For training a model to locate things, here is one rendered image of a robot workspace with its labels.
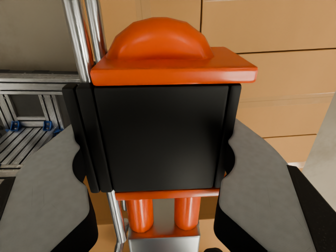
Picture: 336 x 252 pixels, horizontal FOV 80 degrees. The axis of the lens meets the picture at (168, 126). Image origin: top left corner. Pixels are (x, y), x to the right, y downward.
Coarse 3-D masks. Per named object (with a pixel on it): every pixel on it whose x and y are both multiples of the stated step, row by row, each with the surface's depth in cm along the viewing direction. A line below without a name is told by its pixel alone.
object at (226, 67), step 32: (96, 64) 9; (128, 64) 9; (160, 64) 9; (192, 64) 9; (224, 64) 9; (96, 96) 9; (128, 96) 9; (160, 96) 9; (192, 96) 9; (224, 96) 9; (128, 128) 10; (160, 128) 10; (192, 128) 10; (224, 128) 10; (128, 160) 11; (160, 160) 11; (192, 160) 11; (128, 192) 12; (160, 192) 13; (192, 192) 13
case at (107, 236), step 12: (84, 180) 48; (96, 204) 42; (108, 204) 42; (120, 204) 42; (204, 204) 42; (96, 216) 40; (108, 216) 40; (204, 216) 40; (108, 228) 39; (204, 228) 41; (108, 240) 41; (204, 240) 43; (216, 240) 44
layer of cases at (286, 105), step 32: (128, 0) 65; (160, 0) 65; (192, 0) 66; (224, 0) 67; (256, 0) 67; (288, 0) 68; (320, 0) 68; (224, 32) 72; (256, 32) 72; (288, 32) 73; (320, 32) 74; (256, 64) 78; (288, 64) 79; (320, 64) 80; (256, 96) 86; (288, 96) 87; (320, 96) 88; (256, 128) 94; (288, 128) 95; (288, 160) 106
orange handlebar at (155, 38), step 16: (128, 32) 10; (144, 32) 9; (160, 32) 9; (176, 32) 9; (192, 32) 10; (112, 48) 10; (128, 48) 9; (144, 48) 9; (160, 48) 10; (176, 48) 10; (192, 48) 10; (208, 48) 10; (128, 208) 16; (144, 208) 16; (176, 208) 17; (192, 208) 16; (144, 224) 17; (176, 224) 18; (192, 224) 17
